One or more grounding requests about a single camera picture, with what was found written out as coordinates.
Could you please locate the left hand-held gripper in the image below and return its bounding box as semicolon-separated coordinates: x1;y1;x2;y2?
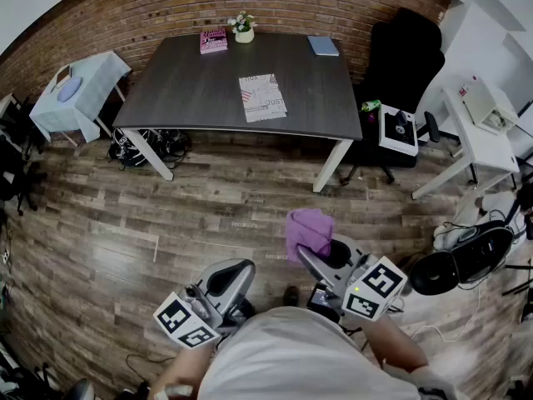
152;258;257;350

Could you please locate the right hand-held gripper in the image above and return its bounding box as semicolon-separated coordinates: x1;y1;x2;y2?
296;234;408;323

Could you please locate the purple cloth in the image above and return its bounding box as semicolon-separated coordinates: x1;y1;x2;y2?
285;207;336;262

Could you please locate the white printed flag book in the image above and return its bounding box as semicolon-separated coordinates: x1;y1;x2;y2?
238;72;288;123

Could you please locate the person's right forearm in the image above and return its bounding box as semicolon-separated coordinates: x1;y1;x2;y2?
360;312;430;374

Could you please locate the person's left forearm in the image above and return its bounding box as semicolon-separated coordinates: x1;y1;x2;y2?
147;339;222;400

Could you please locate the pink book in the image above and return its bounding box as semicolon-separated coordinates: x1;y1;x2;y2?
199;27;229;55

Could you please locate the black device with screen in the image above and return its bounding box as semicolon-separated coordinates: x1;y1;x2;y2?
306;283;341;320

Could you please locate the person's black shoe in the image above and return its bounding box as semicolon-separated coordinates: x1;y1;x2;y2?
282;285;301;308

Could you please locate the white table leg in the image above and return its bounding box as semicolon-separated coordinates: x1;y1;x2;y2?
311;137;355;194
122;129;175;183

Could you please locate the person's white shirt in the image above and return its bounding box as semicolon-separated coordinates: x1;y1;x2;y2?
197;306;459;400

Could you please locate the black round device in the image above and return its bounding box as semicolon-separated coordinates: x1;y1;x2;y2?
409;219;516;296

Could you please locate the white box with black print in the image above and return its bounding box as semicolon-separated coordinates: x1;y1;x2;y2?
377;103;420;158

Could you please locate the white desk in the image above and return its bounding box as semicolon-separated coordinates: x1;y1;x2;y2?
411;86;521;200

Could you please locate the black office chair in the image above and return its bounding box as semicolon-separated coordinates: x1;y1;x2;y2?
339;7;446;187

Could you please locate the blue notebook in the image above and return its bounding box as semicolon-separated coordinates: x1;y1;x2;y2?
306;35;341;58

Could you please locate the white open box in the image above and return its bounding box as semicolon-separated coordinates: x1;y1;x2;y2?
461;76;520;136

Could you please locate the potted white flower plant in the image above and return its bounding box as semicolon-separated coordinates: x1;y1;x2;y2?
227;11;258;44

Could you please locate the black equipment stand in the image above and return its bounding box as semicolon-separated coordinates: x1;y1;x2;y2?
0;93;47;216

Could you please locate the blue round plate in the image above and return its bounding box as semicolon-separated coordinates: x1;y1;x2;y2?
56;76;84;103

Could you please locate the brown tablet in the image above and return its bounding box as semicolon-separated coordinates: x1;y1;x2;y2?
49;64;72;93

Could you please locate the pile of black cables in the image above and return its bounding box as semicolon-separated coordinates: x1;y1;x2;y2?
107;127;192;171

